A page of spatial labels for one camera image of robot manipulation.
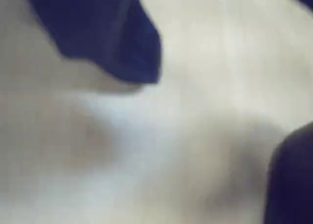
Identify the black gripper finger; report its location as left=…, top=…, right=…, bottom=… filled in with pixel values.
left=24, top=0, right=162, bottom=85
left=265, top=122, right=313, bottom=224

